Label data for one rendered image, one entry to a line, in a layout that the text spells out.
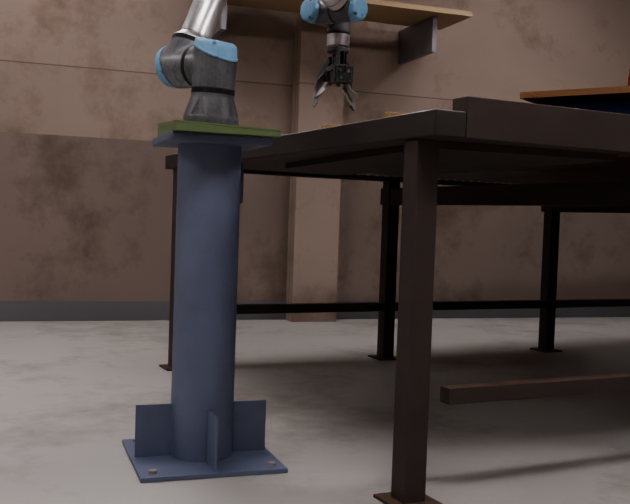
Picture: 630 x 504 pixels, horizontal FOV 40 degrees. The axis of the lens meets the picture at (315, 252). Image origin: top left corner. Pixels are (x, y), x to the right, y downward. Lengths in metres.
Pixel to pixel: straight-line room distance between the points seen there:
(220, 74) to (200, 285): 0.56
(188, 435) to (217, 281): 0.41
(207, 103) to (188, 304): 0.53
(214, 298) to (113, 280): 3.11
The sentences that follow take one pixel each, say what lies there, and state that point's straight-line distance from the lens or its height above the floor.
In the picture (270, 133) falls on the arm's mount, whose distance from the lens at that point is 2.22.
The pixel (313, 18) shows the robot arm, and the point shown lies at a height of 1.29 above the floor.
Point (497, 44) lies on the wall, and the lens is 6.32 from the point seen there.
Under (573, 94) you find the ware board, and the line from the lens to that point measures 2.48.
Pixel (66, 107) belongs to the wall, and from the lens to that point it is 5.36.
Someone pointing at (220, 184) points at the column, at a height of 0.74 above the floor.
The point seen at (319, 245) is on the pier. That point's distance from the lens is 5.50.
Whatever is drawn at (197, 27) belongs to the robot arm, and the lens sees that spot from 2.48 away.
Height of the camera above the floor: 0.67
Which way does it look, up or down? 2 degrees down
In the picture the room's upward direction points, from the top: 2 degrees clockwise
